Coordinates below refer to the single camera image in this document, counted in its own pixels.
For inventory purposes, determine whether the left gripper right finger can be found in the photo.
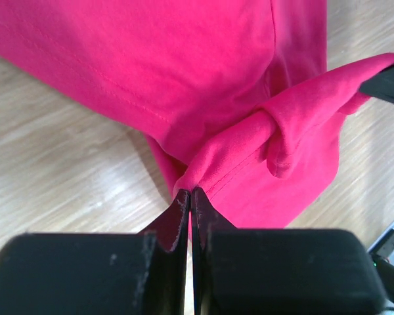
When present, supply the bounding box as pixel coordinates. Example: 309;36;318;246
190;187;386;314

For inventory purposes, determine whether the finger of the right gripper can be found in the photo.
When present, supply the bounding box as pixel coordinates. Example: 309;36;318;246
359;64;394;104

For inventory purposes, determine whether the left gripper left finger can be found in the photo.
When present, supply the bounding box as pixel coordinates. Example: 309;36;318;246
0;190;189;314

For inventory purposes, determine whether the red t shirt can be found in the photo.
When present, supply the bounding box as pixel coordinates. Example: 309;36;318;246
0;1;394;228

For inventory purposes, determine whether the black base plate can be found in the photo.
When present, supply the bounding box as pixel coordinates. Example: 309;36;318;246
367;229;394;280

